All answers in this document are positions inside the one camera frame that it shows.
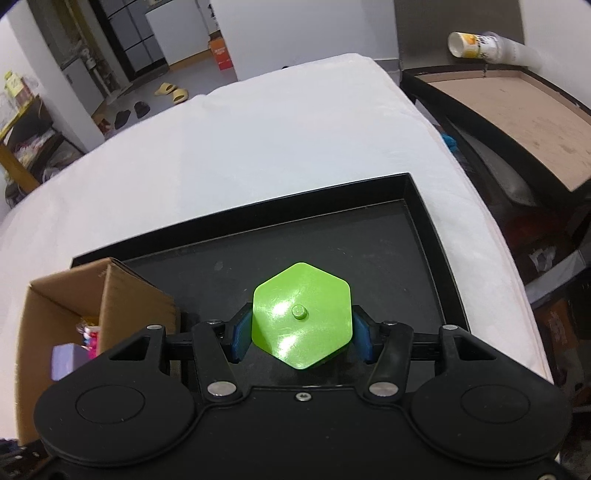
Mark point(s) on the yellow slipper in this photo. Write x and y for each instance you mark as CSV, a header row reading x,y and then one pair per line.
x,y
180,95
165,88

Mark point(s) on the brown cardboard box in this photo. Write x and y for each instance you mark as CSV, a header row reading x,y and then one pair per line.
x,y
134,300

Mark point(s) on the white cabinet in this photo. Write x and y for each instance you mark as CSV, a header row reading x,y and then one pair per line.
x,y
178,32

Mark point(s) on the black-edged wooden box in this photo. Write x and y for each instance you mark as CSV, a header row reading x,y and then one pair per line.
x,y
521,120

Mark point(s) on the blue cloth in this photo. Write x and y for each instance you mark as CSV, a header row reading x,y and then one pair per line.
x,y
449,142

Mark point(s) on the wooden shelf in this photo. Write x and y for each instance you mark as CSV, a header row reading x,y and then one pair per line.
x,y
21,134

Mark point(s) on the white plastic bottle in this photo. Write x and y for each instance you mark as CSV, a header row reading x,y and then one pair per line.
x,y
475,45

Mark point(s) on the black shoe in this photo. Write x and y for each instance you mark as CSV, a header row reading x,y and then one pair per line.
x,y
122,120
141,109

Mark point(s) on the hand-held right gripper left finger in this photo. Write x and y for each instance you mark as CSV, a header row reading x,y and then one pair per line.
x,y
240,339

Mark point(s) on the pink figurine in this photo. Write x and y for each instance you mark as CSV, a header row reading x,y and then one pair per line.
x,y
92,339

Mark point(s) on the black tray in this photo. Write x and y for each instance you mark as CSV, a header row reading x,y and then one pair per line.
x,y
360,240

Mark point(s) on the green hexagonal toy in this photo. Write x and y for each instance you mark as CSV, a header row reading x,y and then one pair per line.
x,y
302,295

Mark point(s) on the orange box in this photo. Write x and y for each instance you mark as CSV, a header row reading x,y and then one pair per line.
x,y
220,53

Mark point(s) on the dark cabinet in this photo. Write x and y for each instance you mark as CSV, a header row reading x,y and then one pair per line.
x,y
129,37

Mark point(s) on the small purple box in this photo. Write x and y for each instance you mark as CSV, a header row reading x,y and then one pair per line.
x,y
69,362

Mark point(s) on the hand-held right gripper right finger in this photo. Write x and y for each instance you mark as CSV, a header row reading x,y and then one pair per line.
x,y
362,339

